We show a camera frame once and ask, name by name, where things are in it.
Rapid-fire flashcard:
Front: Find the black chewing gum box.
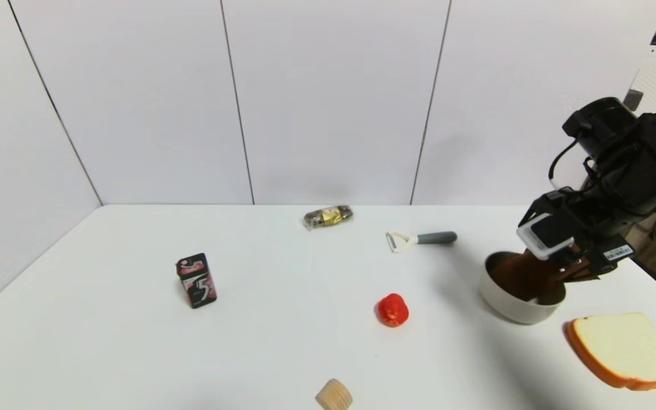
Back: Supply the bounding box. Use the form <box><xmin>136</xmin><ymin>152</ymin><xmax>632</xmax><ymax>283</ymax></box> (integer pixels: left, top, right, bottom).
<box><xmin>176</xmin><ymin>252</ymin><xmax>219</xmax><ymax>310</ymax></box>

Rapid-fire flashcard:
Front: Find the brown towel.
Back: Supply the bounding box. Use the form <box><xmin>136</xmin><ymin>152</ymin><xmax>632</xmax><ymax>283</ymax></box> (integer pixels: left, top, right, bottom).
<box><xmin>490</xmin><ymin>250</ymin><xmax>600</xmax><ymax>303</ymax></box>

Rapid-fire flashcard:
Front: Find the ribbed wooden cylinder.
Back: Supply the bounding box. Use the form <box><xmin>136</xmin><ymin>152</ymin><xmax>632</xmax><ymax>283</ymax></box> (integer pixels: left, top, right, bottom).
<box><xmin>314</xmin><ymin>378</ymin><xmax>354</xmax><ymax>410</ymax></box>

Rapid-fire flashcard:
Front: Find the white peeler grey handle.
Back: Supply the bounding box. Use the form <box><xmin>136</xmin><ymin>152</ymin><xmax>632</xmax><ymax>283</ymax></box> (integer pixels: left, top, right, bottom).
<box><xmin>386</xmin><ymin>230</ymin><xmax>458</xmax><ymax>255</ymax></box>

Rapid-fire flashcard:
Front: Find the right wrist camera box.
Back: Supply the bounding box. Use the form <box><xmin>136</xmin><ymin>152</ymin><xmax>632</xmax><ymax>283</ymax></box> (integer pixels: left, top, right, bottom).
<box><xmin>516</xmin><ymin>213</ymin><xmax>575</xmax><ymax>261</ymax></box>

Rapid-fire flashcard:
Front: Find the clear packet of chocolates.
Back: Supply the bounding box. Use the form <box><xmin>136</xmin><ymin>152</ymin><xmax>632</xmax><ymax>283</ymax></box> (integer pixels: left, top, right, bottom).
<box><xmin>303</xmin><ymin>205</ymin><xmax>355</xmax><ymax>231</ymax></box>

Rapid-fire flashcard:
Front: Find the beige round bowl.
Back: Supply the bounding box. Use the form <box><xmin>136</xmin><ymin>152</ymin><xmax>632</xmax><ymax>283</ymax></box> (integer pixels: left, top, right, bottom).
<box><xmin>479</xmin><ymin>252</ymin><xmax>567</xmax><ymax>326</ymax></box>

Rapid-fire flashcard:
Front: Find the red tomato toy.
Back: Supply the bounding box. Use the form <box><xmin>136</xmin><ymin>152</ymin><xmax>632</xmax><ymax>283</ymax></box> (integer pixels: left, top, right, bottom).
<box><xmin>377</xmin><ymin>293</ymin><xmax>411</xmax><ymax>329</ymax></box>

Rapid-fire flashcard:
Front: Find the white bread slice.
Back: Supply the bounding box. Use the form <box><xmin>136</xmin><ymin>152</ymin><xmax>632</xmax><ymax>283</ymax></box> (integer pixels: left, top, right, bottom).
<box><xmin>565</xmin><ymin>312</ymin><xmax>656</xmax><ymax>392</ymax></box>

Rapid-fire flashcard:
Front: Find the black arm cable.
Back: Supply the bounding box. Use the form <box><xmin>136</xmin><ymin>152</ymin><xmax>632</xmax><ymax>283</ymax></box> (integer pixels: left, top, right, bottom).
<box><xmin>548</xmin><ymin>139</ymin><xmax>583</xmax><ymax>190</ymax></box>

